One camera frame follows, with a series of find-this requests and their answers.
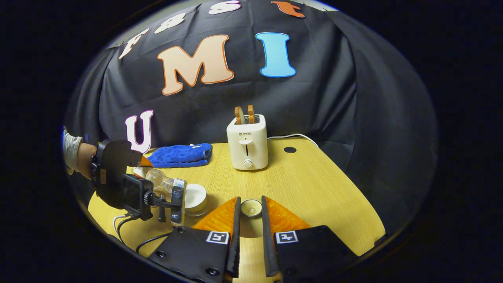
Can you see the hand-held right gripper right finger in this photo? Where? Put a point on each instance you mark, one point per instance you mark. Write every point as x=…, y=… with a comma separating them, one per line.
x=268, y=243

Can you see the clear plastic water bottle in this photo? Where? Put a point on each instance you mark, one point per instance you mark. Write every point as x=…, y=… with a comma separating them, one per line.
x=161, y=179

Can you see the white teacup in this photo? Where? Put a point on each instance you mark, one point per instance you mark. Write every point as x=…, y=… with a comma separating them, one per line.
x=195, y=194

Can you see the toast bread slice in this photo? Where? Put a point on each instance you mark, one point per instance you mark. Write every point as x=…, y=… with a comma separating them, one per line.
x=238, y=116
x=251, y=114

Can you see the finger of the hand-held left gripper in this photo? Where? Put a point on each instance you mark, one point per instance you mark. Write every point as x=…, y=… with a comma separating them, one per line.
x=145, y=162

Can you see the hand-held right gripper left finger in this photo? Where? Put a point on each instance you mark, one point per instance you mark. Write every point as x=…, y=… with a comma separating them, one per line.
x=235, y=243

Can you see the black backdrop cloth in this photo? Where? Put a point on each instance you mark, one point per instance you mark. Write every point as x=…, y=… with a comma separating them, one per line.
x=314, y=102

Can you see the blue towel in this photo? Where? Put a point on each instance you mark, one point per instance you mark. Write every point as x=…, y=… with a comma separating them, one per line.
x=180, y=155

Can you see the white toaster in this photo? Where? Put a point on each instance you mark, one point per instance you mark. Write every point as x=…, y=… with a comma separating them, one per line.
x=255, y=149

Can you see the white teacup saucer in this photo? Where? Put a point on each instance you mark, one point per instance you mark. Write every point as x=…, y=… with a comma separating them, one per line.
x=205, y=212

